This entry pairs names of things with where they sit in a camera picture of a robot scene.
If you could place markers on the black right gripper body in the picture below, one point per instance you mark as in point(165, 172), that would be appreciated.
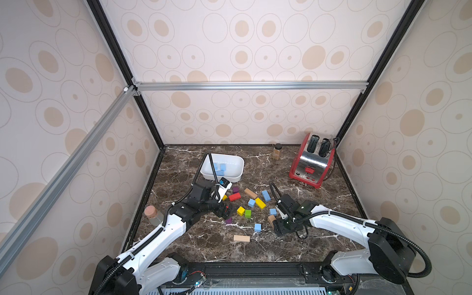
point(279, 225)

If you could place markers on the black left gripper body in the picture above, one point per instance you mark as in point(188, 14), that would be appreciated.
point(212, 205)

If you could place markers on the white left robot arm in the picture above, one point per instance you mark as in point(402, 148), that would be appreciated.
point(135, 272)

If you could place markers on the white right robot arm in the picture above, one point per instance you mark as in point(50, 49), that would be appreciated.
point(386, 252)

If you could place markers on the long red block middle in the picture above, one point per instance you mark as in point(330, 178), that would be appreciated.
point(234, 197)

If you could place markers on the long yellow block right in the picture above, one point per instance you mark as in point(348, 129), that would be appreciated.
point(260, 203)

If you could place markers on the blue cube lower middle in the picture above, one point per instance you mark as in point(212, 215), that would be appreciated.
point(257, 227)

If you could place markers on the small yellow cube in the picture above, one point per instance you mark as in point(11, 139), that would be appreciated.
point(241, 211)

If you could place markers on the white rectangular dish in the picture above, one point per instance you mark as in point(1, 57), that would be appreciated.
point(234, 167)

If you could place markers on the long tan block upper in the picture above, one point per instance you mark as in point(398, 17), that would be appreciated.
point(252, 194)

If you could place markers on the long tan block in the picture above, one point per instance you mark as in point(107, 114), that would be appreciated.
point(244, 239)
point(252, 194)

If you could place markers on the pink lidded glass jar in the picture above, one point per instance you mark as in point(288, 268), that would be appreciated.
point(154, 216)

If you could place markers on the long tan block bottom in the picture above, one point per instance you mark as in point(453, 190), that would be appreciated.
point(244, 239)

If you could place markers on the red silver toaster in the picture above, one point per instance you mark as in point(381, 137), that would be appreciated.
point(314, 159)

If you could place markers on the small brown spice jar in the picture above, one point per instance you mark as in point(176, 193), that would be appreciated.
point(277, 151)

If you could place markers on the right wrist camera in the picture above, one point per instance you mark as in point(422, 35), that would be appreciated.
point(281, 211)

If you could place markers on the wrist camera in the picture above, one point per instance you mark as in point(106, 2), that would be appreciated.
point(223, 186)
point(281, 211)

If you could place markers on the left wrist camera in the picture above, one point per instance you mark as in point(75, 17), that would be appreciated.
point(223, 186)

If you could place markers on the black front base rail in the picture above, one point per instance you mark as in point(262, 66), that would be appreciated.
point(273, 279)

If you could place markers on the silver horizontal frame bar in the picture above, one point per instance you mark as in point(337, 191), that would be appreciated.
point(263, 85)

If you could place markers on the silver diagonal frame bar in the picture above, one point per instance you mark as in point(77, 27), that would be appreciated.
point(33, 217)

